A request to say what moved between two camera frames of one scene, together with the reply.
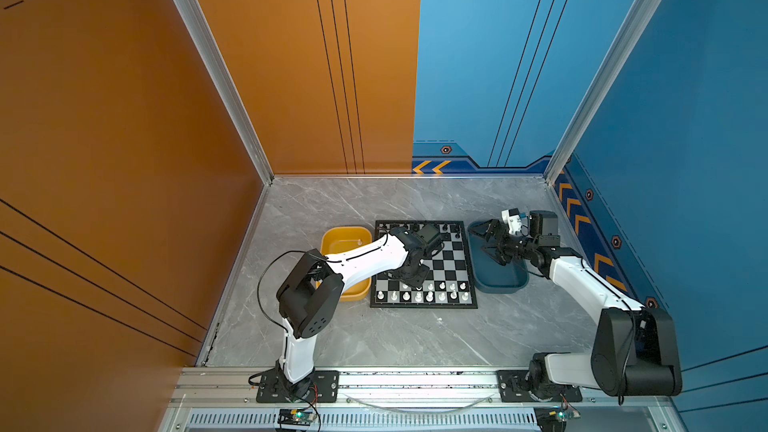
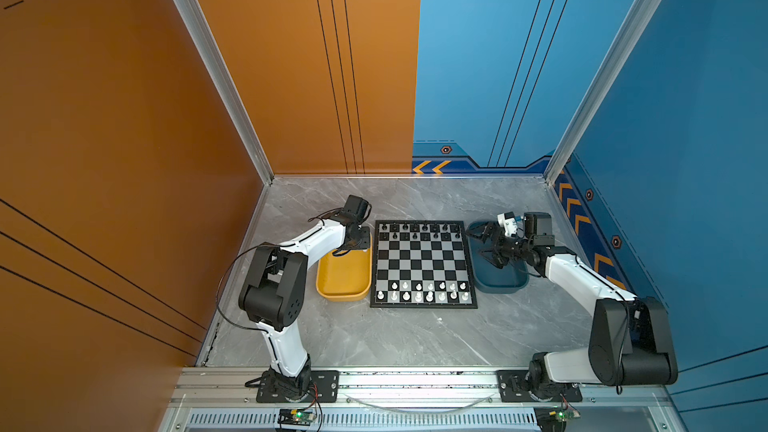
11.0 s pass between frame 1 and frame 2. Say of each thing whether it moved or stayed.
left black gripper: moved
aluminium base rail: stayed
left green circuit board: stayed
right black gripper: stayed
